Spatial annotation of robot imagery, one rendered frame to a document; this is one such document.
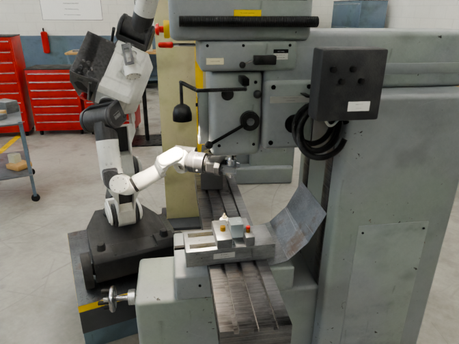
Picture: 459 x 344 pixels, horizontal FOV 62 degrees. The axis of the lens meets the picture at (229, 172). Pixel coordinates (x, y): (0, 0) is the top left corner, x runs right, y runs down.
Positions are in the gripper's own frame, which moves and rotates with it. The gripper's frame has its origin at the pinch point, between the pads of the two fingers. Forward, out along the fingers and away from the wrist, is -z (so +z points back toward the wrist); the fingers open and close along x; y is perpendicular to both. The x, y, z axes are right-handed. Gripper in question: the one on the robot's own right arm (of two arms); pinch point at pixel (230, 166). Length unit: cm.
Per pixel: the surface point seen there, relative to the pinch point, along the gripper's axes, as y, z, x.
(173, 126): 33, 93, 146
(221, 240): 21.0, -3.4, -22.3
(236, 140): -14.4, -4.6, -8.8
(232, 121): -22.0, -3.1, -9.5
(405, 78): -37, -62, 17
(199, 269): 39.9, 7.5, -18.0
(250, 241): 22.4, -13.4, -17.3
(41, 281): 125, 152, 37
